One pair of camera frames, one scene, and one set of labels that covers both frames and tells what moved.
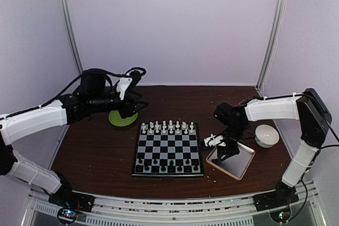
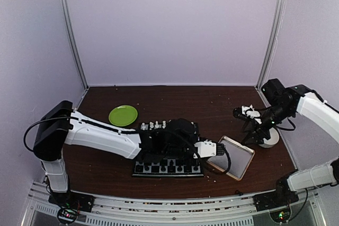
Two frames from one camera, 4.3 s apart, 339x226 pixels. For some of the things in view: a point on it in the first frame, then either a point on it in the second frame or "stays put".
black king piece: x=171 y=167 stays put
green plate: x=115 y=119 stays put
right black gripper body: x=234 y=150 -> x=257 y=129
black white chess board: x=168 y=150 stays put
